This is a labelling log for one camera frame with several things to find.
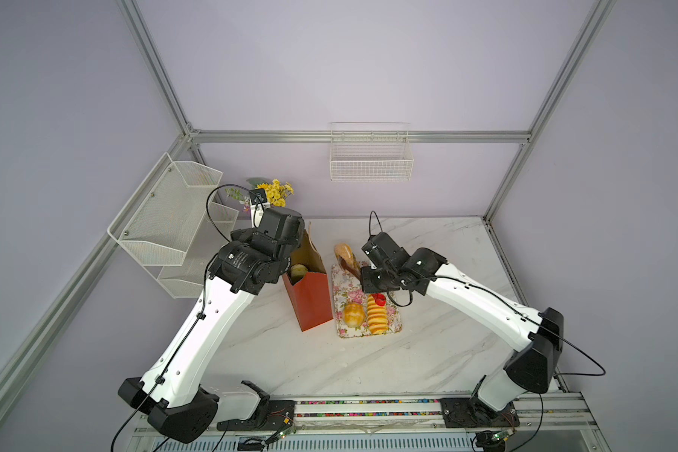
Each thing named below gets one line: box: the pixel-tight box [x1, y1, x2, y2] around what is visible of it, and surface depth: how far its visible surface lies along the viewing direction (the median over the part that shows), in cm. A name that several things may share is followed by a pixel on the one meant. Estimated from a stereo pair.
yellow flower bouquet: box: [225, 177, 295, 213], surface depth 94 cm
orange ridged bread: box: [290, 263, 308, 280], surface depth 95 cm
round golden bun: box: [342, 302, 365, 329], surface depth 90 cm
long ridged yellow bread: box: [366, 293, 389, 336], surface depth 90 cm
